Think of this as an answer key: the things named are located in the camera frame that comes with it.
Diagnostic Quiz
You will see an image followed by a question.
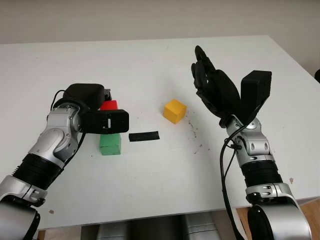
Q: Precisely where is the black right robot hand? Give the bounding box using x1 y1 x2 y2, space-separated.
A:
190 45 242 128

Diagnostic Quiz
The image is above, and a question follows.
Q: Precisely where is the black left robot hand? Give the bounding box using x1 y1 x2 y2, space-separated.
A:
61 83 113 112

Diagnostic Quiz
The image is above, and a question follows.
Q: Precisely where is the red cube block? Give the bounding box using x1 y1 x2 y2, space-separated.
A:
99 99 118 111

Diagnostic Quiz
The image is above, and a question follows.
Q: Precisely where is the yellow cube block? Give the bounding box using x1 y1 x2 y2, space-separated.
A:
163 99 188 125

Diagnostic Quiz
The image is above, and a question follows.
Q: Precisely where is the green cube block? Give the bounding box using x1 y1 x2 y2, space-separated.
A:
98 133 123 156

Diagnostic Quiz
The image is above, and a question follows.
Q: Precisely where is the black tape strip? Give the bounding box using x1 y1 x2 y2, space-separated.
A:
128 130 160 143

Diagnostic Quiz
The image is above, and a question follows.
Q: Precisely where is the white table leg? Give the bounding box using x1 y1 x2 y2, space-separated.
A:
217 208 238 240

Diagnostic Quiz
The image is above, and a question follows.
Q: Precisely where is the grey robot lower body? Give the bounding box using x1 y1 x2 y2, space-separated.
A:
96 212 223 240

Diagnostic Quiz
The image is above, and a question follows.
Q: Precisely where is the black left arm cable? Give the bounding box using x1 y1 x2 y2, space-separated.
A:
51 89 87 153

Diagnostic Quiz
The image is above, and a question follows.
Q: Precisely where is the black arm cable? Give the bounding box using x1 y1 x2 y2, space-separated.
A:
51 89 87 153
219 124 242 240

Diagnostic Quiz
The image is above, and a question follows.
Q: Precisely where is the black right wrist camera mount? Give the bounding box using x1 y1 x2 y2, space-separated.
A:
238 70 273 126

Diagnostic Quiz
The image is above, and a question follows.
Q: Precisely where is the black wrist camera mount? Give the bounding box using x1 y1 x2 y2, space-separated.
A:
238 70 273 126
81 109 130 135

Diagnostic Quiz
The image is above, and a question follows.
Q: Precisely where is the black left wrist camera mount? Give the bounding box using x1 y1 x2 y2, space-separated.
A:
81 109 130 135

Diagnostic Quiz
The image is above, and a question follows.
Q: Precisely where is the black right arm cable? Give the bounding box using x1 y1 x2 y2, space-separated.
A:
219 124 242 240

